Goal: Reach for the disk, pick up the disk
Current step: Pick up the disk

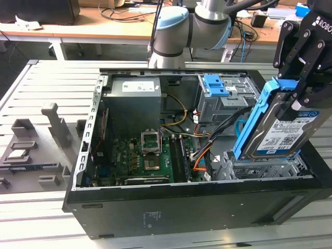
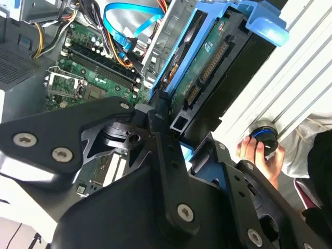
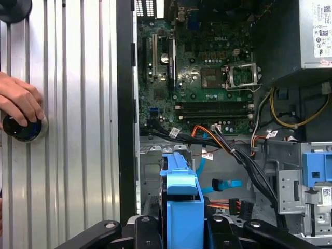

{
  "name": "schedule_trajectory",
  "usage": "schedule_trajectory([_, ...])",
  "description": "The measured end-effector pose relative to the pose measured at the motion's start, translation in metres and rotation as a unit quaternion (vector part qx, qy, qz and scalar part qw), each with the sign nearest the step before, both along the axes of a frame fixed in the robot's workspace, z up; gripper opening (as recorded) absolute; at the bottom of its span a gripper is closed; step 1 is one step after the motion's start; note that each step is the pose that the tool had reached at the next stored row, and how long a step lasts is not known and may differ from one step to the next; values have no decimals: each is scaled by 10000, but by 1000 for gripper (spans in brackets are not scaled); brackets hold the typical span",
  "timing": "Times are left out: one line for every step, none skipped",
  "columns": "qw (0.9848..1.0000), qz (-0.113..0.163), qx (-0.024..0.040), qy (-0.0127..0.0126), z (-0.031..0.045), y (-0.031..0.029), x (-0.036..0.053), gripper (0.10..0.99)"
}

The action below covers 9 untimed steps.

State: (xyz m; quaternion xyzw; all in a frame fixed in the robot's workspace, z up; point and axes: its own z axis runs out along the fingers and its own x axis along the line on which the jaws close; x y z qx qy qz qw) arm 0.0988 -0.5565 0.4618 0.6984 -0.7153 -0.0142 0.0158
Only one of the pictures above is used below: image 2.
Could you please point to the hard disk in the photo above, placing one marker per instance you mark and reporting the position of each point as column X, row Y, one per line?
column 207, row 64

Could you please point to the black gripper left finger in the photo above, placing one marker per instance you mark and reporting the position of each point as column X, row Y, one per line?
column 52, row 129

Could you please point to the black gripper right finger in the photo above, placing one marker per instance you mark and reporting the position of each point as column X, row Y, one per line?
column 241, row 186

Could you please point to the person's bare hand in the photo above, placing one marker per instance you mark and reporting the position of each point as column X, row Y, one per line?
column 272, row 166

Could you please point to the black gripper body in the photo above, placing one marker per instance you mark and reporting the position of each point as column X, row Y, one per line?
column 116, row 220

